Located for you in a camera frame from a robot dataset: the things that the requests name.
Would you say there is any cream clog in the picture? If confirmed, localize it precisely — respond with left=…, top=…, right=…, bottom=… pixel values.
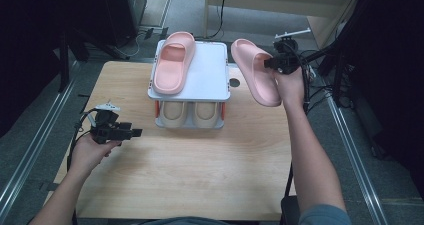
left=159, top=100, right=188, bottom=129
left=191, top=101, right=220, bottom=129

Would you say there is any left hand-held gripper cable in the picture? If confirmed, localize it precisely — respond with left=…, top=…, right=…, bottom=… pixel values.
left=66, top=108, right=101, bottom=173

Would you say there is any person's left hand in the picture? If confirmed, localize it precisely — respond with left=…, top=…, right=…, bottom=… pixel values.
left=68, top=134, right=123, bottom=180

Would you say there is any black tripod stand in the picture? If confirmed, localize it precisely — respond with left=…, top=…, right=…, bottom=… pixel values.
left=299, top=0, right=368, bottom=106

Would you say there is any person's grey shirt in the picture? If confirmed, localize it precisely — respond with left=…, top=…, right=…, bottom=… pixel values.
left=139, top=203, right=353, bottom=225

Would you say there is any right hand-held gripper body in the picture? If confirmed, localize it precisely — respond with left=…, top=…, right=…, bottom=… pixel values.
left=273, top=27, right=313, bottom=75

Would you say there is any grey tape patch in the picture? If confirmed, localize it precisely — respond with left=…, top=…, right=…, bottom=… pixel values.
left=39, top=182, right=60, bottom=192

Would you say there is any black metal stand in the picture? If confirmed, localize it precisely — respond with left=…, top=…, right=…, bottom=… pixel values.
left=58, top=28, right=131, bottom=93

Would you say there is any light wooden frame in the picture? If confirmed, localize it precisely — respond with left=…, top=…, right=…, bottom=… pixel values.
left=203, top=0, right=363, bottom=49

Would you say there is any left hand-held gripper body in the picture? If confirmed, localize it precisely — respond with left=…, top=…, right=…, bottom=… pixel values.
left=89, top=102, right=134, bottom=145

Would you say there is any metal floor rail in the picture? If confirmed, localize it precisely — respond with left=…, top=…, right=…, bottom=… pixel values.
left=0, top=79, right=78, bottom=216
left=324, top=93, right=389, bottom=225

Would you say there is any thin white cable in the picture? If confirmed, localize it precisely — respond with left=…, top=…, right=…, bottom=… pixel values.
left=114, top=33, right=143, bottom=58

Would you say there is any black floor cable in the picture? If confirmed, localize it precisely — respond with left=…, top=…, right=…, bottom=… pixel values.
left=304, top=49, right=334, bottom=119

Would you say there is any right hand-held gripper cable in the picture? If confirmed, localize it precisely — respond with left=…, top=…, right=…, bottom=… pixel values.
left=293, top=43, right=313, bottom=114

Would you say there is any black hanging cable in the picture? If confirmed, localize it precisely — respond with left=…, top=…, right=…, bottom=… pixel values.
left=206, top=0, right=228, bottom=40

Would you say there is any hand-held gripper cable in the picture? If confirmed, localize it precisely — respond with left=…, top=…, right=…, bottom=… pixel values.
left=66, top=108, right=101, bottom=173
left=293, top=43, right=313, bottom=114

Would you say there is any white shoe rack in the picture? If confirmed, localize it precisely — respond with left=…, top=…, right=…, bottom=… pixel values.
left=147, top=39, right=232, bottom=130

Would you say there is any person's right hand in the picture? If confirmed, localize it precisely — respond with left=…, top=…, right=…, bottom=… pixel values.
left=273, top=65, right=306, bottom=111

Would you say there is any pink slipper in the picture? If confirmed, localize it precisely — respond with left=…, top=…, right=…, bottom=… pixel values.
left=152, top=31, right=197, bottom=96
left=230, top=38, right=283, bottom=108

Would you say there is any black cabinet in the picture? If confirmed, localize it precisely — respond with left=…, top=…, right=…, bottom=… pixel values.
left=99, top=0, right=148, bottom=48

